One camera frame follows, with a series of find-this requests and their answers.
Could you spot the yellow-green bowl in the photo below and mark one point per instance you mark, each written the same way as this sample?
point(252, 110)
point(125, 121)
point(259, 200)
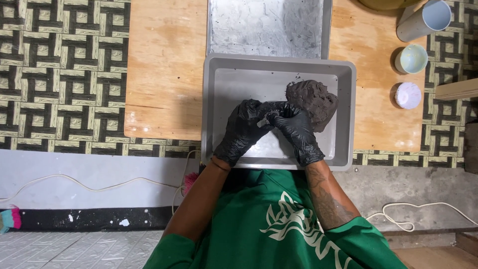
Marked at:
point(388, 3)

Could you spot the person's right fingers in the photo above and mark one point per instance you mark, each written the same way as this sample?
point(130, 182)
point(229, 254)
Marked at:
point(282, 112)

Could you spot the metal baking tray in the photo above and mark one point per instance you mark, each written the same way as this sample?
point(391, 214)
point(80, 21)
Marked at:
point(265, 28)

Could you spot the person's left hand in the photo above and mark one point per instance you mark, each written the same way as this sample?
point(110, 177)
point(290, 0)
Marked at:
point(241, 130)

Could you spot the white plastic pipe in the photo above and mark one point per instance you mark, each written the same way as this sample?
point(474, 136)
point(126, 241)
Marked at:
point(418, 24)

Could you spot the light wooden plank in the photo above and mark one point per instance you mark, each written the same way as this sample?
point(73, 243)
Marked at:
point(457, 89)

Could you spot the person's right hand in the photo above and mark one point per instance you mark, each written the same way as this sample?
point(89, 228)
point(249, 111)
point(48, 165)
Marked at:
point(298, 138)

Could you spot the grey plastic tub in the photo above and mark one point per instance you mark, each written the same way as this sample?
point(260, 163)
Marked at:
point(239, 82)

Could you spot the small white cup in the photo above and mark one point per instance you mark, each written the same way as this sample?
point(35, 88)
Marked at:
point(410, 59)

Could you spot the pink fluffy tuft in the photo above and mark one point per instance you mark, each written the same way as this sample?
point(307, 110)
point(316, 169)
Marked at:
point(189, 182)

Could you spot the pink and teal knitted item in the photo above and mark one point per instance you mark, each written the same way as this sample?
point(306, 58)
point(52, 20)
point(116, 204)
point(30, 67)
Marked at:
point(10, 219)

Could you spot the white fluted mould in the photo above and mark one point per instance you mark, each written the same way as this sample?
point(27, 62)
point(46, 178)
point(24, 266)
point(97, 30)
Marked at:
point(408, 95)

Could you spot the dark grey clay lump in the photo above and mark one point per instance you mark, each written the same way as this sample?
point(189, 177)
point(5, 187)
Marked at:
point(317, 99)

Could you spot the small grey clay piece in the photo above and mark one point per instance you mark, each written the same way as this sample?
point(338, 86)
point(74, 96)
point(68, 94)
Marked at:
point(263, 123)

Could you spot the person's left fingers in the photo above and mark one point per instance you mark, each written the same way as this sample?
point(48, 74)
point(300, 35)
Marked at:
point(257, 109)

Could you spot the patterned woven-print floor mat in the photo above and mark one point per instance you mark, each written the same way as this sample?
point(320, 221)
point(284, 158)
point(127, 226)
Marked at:
point(67, 74)

